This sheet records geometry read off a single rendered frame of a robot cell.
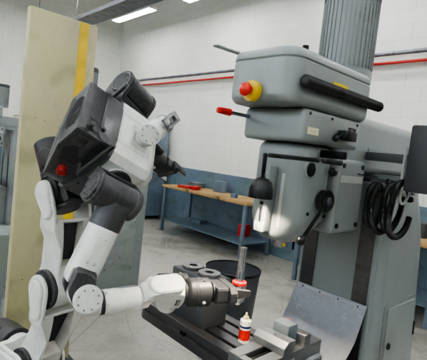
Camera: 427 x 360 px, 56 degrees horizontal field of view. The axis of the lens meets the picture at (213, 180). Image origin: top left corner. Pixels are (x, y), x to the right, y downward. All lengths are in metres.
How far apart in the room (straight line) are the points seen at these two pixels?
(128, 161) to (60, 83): 1.57
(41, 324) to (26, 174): 1.27
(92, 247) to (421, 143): 1.02
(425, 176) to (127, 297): 0.95
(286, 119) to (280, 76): 0.14
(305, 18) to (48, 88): 5.04
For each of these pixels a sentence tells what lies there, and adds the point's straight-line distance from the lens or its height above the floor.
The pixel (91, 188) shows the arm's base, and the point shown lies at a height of 1.44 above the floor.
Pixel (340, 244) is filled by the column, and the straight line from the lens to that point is 1.70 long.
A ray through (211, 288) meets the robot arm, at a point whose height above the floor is 1.16.
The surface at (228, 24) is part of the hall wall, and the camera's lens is 8.19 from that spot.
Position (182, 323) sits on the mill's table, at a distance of 1.65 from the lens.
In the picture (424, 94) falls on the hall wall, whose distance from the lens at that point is 5.76.
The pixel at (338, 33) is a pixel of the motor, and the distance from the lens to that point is 1.55.
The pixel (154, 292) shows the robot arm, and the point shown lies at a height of 1.15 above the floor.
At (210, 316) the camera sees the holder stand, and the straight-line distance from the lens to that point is 1.61.
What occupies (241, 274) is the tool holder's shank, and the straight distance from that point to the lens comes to 1.33.
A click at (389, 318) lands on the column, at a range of 1.76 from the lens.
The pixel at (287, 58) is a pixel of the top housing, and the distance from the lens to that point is 1.17.
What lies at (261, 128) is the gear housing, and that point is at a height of 1.66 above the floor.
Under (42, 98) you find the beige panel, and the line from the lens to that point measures 2.68.
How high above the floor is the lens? 1.57
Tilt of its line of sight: 4 degrees down
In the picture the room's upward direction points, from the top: 6 degrees clockwise
